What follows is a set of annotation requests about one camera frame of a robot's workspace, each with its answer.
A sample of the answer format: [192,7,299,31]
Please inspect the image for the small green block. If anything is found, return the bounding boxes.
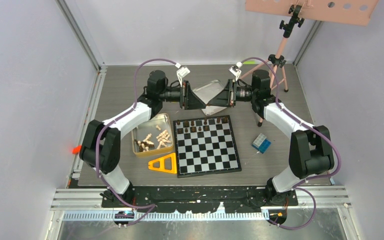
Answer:
[242,60,257,65]

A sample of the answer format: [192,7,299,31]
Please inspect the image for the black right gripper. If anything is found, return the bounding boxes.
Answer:
[209,79,258,108]

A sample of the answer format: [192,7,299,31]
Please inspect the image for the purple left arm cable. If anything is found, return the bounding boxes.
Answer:
[94,58,181,228]

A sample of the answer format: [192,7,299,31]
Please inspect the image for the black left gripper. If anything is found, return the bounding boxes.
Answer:
[159,80,206,110]

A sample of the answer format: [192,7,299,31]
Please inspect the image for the blue white lego block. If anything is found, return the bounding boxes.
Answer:
[251,133,271,154]

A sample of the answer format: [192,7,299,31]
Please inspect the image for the red orange block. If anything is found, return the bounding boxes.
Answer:
[71,145,82,155]

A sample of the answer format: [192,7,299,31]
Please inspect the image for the gold tin box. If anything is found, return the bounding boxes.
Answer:
[131,113,174,157]

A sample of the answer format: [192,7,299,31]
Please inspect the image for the black white folding chessboard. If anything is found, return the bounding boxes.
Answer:
[172,115,242,178]

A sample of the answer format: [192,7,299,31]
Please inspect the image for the tin lid with bears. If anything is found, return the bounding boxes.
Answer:
[192,79,226,117]

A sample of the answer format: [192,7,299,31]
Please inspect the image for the pink tripod music stand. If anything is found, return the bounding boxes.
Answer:
[238,0,380,128]

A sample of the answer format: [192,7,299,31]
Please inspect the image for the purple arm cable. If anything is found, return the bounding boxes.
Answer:
[239,56,343,231]
[94,58,181,228]

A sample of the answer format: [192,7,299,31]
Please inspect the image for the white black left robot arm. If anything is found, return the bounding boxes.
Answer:
[78,67,206,207]

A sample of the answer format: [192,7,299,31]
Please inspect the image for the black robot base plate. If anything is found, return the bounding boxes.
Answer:
[100,184,299,215]

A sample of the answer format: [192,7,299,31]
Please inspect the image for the yellow triangular toy frame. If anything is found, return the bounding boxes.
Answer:
[148,152,178,174]

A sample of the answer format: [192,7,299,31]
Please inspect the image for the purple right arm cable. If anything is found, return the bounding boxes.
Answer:
[239,56,343,231]

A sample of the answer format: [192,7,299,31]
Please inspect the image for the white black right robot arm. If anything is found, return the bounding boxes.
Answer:
[207,69,335,205]

